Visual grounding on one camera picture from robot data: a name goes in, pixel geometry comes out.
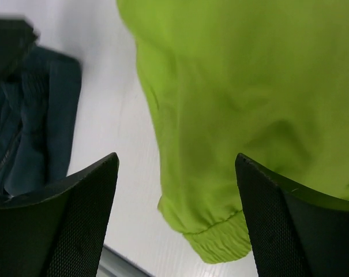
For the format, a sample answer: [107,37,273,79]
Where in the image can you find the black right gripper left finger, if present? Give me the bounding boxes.
[0,153,119,276]

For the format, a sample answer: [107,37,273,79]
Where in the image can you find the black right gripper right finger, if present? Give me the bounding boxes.
[235,154,349,276]

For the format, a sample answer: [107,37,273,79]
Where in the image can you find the dark navy shorts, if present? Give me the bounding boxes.
[0,17,82,201]

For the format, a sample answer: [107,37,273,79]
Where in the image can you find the lime green shorts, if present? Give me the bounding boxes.
[117,1,349,264]

